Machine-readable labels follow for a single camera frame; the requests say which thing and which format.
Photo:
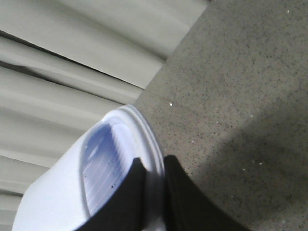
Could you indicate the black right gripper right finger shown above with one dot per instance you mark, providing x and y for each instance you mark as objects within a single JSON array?
[{"x": 187, "y": 208}]

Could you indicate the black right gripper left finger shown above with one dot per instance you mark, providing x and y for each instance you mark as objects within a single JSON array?
[{"x": 124, "y": 210}]

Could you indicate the light blue slipper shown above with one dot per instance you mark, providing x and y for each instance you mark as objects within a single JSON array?
[{"x": 82, "y": 181}]

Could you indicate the beige pleated curtain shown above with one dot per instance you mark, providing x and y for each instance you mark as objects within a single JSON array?
[{"x": 64, "y": 64}]

